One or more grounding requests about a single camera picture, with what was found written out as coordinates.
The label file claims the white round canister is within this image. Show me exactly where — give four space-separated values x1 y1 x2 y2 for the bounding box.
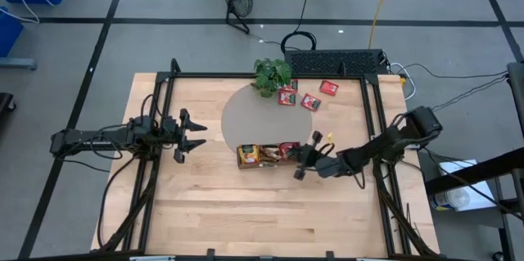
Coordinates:
429 187 472 212

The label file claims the black mesh computer case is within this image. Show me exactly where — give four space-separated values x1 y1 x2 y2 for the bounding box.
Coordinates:
283 48 390 77

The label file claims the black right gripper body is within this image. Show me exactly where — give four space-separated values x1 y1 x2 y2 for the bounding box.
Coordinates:
293 131 343 182

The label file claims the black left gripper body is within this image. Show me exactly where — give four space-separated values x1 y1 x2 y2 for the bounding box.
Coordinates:
155 108 191 164

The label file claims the green potted plant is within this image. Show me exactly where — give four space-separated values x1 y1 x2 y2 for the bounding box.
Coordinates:
250 57 292 98

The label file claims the grey round mat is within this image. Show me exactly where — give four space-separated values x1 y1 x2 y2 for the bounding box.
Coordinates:
220 84 314 154

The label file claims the white cable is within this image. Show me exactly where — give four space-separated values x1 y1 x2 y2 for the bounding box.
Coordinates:
388 61 417 101

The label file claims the white box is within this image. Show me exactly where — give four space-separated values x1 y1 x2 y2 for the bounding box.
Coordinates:
429 160 497 213

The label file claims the wooden three-compartment tray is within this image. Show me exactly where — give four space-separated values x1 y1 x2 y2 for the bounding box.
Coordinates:
236 142 304 171

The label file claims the yellow cable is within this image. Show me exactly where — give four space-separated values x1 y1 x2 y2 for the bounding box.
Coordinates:
368 0 398 49

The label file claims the grey metal foot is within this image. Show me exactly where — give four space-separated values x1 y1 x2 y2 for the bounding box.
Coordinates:
0 56 38 70

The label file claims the black looped cable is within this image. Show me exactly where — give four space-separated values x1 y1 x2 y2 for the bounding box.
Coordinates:
280 0 318 54

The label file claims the black metal table frame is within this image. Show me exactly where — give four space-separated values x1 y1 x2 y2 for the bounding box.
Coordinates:
97 58 441 261

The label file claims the beige tea packet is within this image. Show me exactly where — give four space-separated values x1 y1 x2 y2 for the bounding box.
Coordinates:
260 146 282 163

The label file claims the black metal cart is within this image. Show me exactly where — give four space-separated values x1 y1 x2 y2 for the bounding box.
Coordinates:
423 61 524 261

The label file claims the orange mango tea packet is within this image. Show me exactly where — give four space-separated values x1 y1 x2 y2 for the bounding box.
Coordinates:
238 144 260 165

